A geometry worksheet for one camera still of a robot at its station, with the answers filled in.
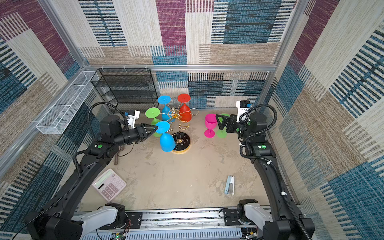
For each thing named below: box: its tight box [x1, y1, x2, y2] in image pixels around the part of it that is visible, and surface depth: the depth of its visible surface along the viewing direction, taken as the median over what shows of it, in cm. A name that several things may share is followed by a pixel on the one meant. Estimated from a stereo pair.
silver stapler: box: [224, 175, 235, 196], surface depth 83 cm
